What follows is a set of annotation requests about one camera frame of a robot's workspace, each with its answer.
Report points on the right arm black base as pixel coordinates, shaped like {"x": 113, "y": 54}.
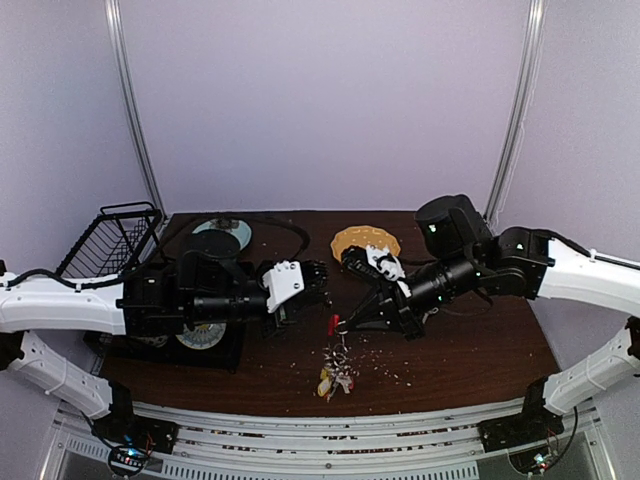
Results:
{"x": 533, "y": 423}

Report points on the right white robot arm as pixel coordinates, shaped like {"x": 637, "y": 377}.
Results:
{"x": 522, "y": 262}

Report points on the yellow dotted plate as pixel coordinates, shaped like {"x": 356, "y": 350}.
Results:
{"x": 362, "y": 235}

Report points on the right aluminium frame post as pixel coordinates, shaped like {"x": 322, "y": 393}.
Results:
{"x": 524, "y": 92}

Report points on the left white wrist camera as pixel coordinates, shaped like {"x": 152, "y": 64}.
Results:
{"x": 303, "y": 282}

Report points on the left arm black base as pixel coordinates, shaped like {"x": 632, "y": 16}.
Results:
{"x": 131, "y": 438}

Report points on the aluminium frame post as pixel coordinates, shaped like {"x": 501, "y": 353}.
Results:
{"x": 524, "y": 92}
{"x": 117, "y": 38}

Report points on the left aluminium frame post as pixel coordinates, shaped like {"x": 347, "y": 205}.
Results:
{"x": 117, "y": 38}

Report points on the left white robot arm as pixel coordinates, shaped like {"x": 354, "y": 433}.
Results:
{"x": 205, "y": 284}

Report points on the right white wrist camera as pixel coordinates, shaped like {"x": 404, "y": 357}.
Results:
{"x": 375, "y": 266}

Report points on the light blue flower plate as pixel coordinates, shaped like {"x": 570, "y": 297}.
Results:
{"x": 239, "y": 229}

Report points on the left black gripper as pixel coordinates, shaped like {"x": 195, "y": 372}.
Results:
{"x": 285, "y": 314}

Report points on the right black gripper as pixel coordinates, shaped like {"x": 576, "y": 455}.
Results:
{"x": 398, "y": 310}

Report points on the aluminium slotted front rail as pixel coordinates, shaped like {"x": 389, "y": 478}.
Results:
{"x": 433, "y": 445}

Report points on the keyring bundle with coloured tags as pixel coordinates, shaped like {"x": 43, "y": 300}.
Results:
{"x": 336, "y": 373}

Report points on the black wire dish rack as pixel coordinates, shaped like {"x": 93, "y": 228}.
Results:
{"x": 118, "y": 238}

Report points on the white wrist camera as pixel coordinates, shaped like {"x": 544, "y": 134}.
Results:
{"x": 375, "y": 266}
{"x": 303, "y": 282}

